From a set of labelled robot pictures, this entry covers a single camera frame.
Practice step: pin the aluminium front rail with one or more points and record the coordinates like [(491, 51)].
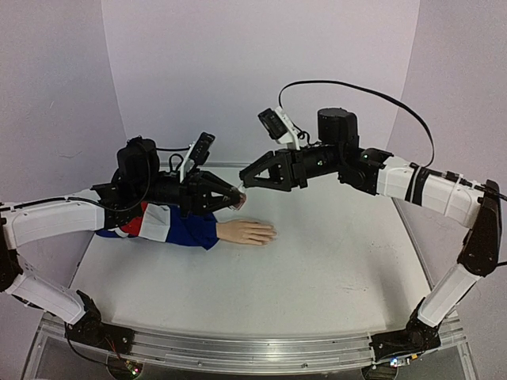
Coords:
[(258, 356)]

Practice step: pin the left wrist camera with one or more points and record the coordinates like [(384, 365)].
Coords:
[(197, 155)]

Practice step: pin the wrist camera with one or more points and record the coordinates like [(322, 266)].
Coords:
[(280, 127), (197, 155)]

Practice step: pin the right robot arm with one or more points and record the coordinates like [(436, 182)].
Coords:
[(455, 224)]

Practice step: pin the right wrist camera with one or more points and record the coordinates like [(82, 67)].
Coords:
[(280, 127)]

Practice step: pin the pink nail polish bottle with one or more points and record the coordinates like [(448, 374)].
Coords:
[(240, 203)]

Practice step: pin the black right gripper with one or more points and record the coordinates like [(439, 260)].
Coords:
[(294, 169)]

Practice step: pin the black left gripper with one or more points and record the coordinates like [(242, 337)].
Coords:
[(196, 193)]

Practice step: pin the blue red white jacket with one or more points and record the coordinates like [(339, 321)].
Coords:
[(165, 224)]

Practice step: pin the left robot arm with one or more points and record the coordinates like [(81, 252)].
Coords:
[(41, 238)]

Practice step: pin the mannequin hand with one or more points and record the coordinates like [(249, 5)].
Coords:
[(245, 232)]

